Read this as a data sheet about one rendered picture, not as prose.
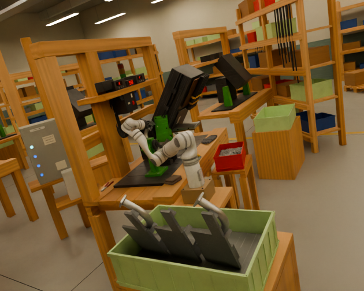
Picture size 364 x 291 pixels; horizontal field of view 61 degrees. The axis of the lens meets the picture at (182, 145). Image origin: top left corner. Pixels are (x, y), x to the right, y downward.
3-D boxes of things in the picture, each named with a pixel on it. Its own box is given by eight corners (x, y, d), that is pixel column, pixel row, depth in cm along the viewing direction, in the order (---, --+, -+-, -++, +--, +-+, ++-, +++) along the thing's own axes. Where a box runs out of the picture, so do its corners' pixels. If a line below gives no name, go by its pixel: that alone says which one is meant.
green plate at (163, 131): (174, 140, 250) (170, 114, 250) (170, 141, 243) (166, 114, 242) (161, 142, 255) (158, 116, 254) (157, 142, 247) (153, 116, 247)
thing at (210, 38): (273, 90, 1010) (263, 19, 950) (190, 101, 1187) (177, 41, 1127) (277, 87, 1054) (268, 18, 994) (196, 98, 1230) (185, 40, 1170)
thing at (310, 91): (311, 154, 431) (290, -32, 367) (249, 125, 652) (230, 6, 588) (346, 144, 437) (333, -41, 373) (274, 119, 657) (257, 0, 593)
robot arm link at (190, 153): (186, 129, 181) (192, 156, 185) (172, 134, 176) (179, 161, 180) (195, 129, 173) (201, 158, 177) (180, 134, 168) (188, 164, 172)
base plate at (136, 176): (208, 135, 305) (208, 134, 304) (164, 185, 208) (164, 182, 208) (170, 140, 321) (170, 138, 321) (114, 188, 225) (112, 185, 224)
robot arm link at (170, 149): (166, 159, 192) (178, 154, 197) (182, 148, 168) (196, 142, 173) (160, 145, 193) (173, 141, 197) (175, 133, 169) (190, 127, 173)
